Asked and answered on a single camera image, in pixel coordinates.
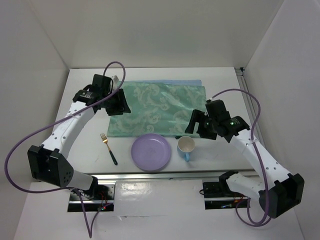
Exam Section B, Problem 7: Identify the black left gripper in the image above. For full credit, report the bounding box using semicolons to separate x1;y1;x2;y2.
101;88;131;116

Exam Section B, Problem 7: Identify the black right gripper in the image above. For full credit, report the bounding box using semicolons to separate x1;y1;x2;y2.
185;108;218;140

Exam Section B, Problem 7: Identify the green patterned satin cloth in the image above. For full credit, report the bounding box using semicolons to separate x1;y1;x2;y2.
107;81;206;137

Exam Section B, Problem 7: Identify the gold fork with green handle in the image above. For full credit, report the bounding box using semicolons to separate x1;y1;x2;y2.
100;133;118;166

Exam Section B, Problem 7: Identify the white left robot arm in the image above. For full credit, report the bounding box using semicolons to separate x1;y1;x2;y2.
27;74;131;200

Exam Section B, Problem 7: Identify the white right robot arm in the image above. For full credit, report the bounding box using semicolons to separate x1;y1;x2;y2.
185;100;305;219

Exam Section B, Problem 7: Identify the light blue mug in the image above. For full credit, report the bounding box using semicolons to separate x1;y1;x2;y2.
177;136;195;163

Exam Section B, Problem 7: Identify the lilac plastic plate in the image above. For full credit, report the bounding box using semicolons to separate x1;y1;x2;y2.
130;133;171;172

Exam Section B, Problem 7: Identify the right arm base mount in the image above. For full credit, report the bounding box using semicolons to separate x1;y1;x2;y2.
199;174;248;210

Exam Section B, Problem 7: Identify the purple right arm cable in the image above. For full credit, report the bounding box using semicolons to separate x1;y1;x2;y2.
209;88;272;227

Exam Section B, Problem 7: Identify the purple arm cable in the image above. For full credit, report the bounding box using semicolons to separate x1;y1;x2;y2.
209;88;272;227
4;61;126;239

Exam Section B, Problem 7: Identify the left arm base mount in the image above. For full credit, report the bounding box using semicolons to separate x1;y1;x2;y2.
67;181;116;213

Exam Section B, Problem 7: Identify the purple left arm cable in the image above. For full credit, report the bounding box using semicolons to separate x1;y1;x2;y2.
4;61;126;239

